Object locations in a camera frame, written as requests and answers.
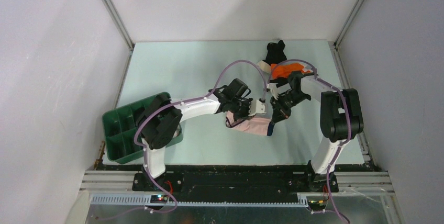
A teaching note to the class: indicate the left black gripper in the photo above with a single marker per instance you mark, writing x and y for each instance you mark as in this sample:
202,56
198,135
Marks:
245,115

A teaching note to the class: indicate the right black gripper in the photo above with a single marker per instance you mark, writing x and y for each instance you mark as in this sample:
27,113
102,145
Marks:
279,112

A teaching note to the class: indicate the light pink underwear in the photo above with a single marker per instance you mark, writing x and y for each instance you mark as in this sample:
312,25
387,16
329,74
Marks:
257,125

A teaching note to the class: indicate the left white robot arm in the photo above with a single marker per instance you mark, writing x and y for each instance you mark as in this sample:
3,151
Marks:
218,100

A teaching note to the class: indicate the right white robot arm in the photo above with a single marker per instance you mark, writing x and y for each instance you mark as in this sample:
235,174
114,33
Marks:
340,117

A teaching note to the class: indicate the black white striped underwear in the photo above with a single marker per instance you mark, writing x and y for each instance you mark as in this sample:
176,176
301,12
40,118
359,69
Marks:
278,82

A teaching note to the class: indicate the orange underwear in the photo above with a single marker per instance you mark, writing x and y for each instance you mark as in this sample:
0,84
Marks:
283,71

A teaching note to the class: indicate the cream underwear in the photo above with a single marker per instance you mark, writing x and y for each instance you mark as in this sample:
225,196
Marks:
265,67

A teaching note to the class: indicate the green divided storage tray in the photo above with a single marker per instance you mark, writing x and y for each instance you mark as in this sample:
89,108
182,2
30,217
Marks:
121,124

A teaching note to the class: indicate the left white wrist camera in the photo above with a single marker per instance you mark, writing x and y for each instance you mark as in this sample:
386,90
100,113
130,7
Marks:
257,107

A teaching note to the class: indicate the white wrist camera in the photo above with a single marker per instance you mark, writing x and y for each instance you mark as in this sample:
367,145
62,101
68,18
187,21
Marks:
275,90
257,107

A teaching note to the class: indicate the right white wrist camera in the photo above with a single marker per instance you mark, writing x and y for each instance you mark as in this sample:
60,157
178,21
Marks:
275,90

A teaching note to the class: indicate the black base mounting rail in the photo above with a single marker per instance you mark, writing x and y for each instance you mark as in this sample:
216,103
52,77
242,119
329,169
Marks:
279,183

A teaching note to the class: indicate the right aluminium frame post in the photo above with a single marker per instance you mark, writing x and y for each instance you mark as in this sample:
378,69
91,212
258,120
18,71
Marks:
347,24

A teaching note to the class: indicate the aluminium frame post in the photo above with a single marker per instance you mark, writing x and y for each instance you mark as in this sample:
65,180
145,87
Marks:
347,24
119,23

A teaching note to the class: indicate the left aluminium frame post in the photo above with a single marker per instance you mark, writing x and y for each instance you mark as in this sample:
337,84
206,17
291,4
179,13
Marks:
119,23

